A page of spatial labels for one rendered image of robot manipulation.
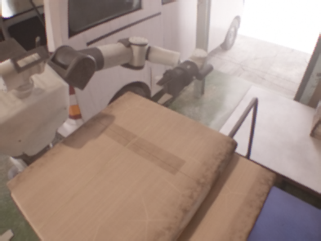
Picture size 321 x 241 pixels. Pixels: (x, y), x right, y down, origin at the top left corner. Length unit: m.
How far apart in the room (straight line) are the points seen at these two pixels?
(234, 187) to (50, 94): 0.55
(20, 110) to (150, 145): 0.35
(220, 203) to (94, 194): 0.29
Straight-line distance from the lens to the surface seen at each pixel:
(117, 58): 0.82
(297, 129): 2.29
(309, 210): 1.68
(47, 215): 0.51
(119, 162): 0.52
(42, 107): 0.61
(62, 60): 0.75
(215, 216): 0.49
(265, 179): 0.57
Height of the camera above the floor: 1.51
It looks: 43 degrees down
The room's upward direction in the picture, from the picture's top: 4 degrees counter-clockwise
